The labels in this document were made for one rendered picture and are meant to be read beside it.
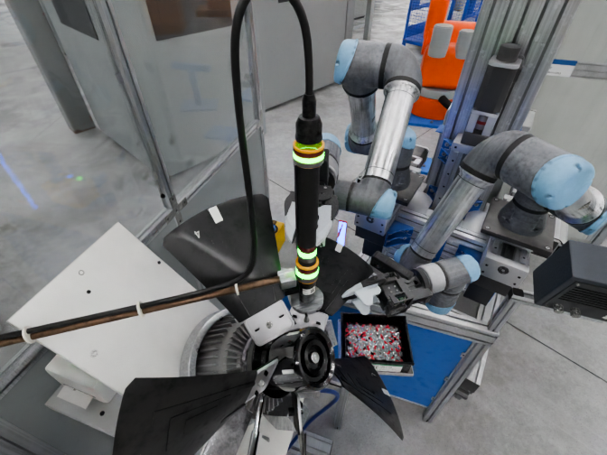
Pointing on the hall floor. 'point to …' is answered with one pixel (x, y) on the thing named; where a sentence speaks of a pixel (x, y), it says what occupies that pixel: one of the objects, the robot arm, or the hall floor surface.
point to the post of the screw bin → (340, 408)
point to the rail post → (455, 381)
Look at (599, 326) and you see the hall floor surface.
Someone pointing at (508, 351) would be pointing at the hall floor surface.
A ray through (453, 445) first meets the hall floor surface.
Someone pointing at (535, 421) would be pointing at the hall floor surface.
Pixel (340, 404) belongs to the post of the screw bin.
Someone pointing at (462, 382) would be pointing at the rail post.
